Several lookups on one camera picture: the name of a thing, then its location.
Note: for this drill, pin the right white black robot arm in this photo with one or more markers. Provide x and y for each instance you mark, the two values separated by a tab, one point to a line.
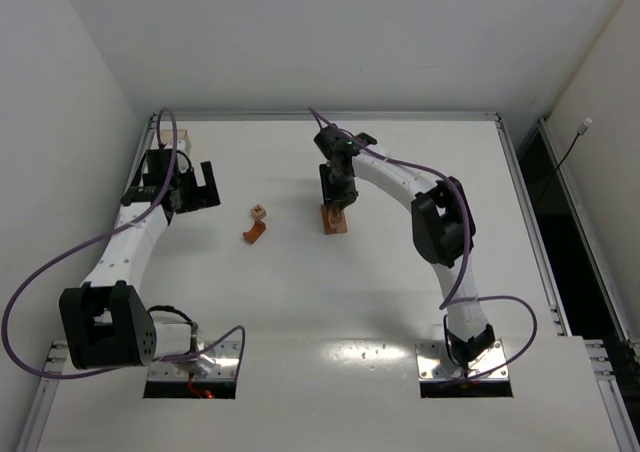
441	223

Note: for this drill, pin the light wooden rectangular block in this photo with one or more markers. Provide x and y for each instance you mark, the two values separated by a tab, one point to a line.
340	223

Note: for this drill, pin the transparent orange plastic box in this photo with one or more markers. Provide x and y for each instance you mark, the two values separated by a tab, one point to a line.
186	139

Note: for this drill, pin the ribbed light wooden block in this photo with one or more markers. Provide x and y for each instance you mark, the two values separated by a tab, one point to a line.
331	211

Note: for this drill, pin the reddish wooden arch block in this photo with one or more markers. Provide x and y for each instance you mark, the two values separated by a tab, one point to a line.
255	232

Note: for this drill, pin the reddish brown rectangular block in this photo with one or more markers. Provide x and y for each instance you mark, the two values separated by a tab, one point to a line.
328	230

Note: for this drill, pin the wooden letter N cube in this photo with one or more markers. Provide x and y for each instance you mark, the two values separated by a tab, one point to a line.
258	212

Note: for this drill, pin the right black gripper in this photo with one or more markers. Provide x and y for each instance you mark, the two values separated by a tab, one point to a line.
337	195

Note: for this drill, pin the black cable white plug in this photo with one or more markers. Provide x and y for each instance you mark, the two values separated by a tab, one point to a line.
581	130

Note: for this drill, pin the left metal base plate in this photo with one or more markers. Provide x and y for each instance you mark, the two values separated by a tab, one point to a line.
218	365

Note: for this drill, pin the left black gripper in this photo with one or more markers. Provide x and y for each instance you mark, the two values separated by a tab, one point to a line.
197	200

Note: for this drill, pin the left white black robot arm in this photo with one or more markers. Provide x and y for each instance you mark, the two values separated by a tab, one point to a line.
106	323

